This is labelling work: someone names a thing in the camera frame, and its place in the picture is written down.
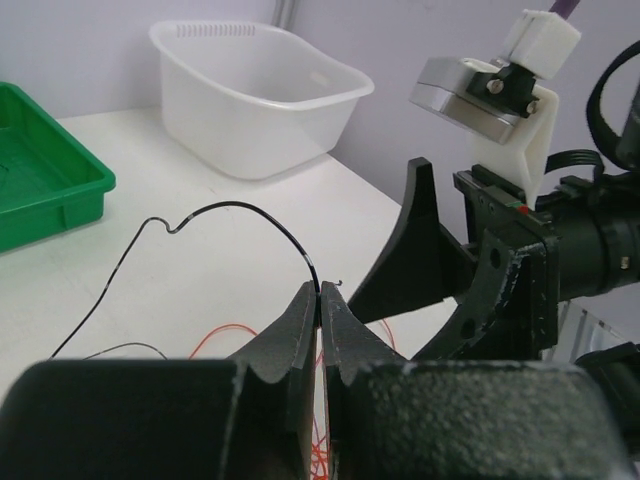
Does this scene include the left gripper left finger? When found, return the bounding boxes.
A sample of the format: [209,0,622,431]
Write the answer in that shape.
[1,282,317,479]

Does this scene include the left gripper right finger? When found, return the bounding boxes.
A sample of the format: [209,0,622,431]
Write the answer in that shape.
[320,282,635,479]

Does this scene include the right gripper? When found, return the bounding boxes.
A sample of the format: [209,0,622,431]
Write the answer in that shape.
[347,157,614,361]

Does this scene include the orange pink black wires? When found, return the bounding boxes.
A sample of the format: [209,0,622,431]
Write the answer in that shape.
[188,319,396,480]

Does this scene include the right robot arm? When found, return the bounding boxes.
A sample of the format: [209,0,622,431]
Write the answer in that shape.
[348,45,639,360]

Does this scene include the white plastic tub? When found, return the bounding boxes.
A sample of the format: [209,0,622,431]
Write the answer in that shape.
[149,20,374,180]

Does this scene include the green plastic tray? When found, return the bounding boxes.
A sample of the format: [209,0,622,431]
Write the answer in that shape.
[1,82,116,252]

